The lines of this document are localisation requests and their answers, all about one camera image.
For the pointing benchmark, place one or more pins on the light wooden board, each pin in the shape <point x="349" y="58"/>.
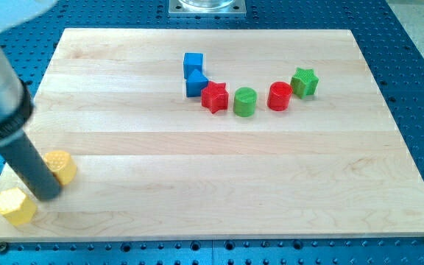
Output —
<point x="154" y="164"/>

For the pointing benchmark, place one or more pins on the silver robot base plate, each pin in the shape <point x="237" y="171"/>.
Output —
<point x="206" y="8"/>

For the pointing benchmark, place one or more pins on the blue triangle block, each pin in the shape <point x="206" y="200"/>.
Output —
<point x="195" y="82"/>

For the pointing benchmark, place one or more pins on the yellow hexagon block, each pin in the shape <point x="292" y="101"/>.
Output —
<point x="16" y="206"/>

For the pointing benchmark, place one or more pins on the blue cube block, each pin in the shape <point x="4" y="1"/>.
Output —
<point x="192" y="61"/>

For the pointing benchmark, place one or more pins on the green star block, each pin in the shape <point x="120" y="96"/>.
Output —
<point x="304" y="82"/>

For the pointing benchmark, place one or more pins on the yellow heart block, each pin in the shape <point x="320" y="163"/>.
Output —
<point x="61" y="165"/>

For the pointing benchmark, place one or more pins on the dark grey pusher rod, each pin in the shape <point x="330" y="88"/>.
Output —
<point x="23" y="158"/>

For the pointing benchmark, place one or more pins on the red star block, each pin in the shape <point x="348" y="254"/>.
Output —
<point x="215" y="96"/>

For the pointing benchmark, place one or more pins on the red cylinder block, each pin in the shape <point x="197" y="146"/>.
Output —
<point x="279" y="97"/>

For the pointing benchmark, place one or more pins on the green cylinder block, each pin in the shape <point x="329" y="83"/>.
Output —
<point x="244" y="102"/>

